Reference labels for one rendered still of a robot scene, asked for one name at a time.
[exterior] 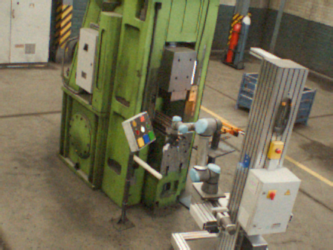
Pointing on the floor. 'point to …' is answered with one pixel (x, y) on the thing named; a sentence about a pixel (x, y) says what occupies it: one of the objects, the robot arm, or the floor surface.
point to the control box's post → (127, 184)
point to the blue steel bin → (248, 84)
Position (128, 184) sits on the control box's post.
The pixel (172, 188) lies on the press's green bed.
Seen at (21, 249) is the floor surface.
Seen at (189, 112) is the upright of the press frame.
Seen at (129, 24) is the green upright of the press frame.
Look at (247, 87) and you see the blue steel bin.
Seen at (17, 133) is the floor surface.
